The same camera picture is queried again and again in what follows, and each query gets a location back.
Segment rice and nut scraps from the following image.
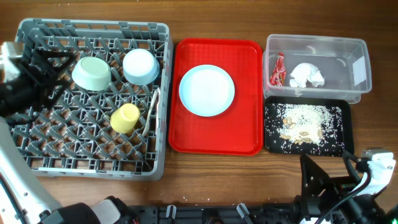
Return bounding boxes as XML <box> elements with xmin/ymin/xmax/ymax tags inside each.
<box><xmin>264</xmin><ymin>103</ymin><xmax>345</xmax><ymax>156</ymax></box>

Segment black plastic tray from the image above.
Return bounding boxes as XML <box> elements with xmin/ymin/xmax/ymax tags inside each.
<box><xmin>264</xmin><ymin>96</ymin><xmax>354</xmax><ymax>157</ymax></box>

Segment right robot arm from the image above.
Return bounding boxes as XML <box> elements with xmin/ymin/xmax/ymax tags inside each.
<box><xmin>289</xmin><ymin>149</ymin><xmax>397</xmax><ymax>223</ymax></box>

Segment white plastic fork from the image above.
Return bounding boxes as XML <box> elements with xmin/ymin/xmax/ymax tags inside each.
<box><xmin>142</xmin><ymin>88</ymin><xmax>160</xmax><ymax>136</ymax></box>

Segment yellow plastic cup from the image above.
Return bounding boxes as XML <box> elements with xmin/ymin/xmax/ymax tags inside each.
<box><xmin>110</xmin><ymin>103</ymin><xmax>141</xmax><ymax>134</ymax></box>

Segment light blue bowl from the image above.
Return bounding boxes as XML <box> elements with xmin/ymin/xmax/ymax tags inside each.
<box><xmin>123</xmin><ymin>49</ymin><xmax>160</xmax><ymax>85</ymax></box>

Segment light blue plate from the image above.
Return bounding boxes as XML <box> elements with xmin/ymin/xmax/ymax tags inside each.
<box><xmin>178</xmin><ymin>65</ymin><xmax>235</xmax><ymax>117</ymax></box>

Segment white napkin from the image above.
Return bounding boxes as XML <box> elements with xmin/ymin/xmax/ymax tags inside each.
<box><xmin>289</xmin><ymin>63</ymin><xmax>325</xmax><ymax>88</ymax></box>

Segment red plastic tray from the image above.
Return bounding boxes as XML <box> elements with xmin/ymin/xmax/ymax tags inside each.
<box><xmin>169</xmin><ymin>38</ymin><xmax>264</xmax><ymax>156</ymax></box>

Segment clear plastic bin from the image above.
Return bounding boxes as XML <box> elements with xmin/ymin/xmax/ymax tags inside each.
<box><xmin>263</xmin><ymin>34</ymin><xmax>372</xmax><ymax>104</ymax></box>

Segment light green bowl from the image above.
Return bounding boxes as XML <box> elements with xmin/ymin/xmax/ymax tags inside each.
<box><xmin>72</xmin><ymin>57</ymin><xmax>111</xmax><ymax>91</ymax></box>

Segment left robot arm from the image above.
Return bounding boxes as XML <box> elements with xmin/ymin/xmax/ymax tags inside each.
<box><xmin>1</xmin><ymin>50</ymin><xmax>129</xmax><ymax>223</ymax></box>

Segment red snack wrapper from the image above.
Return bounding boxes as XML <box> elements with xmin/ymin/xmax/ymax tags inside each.
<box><xmin>269</xmin><ymin>52</ymin><xmax>287</xmax><ymax>86</ymax></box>

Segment grey dishwasher rack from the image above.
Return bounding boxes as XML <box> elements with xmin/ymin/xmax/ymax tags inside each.
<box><xmin>10</xmin><ymin>18</ymin><xmax>174</xmax><ymax>181</ymax></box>

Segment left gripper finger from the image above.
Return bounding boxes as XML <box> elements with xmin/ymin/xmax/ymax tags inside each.
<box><xmin>37</xmin><ymin>80</ymin><xmax>70</xmax><ymax>111</ymax></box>
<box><xmin>32</xmin><ymin>49</ymin><xmax>75</xmax><ymax>81</ymax></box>

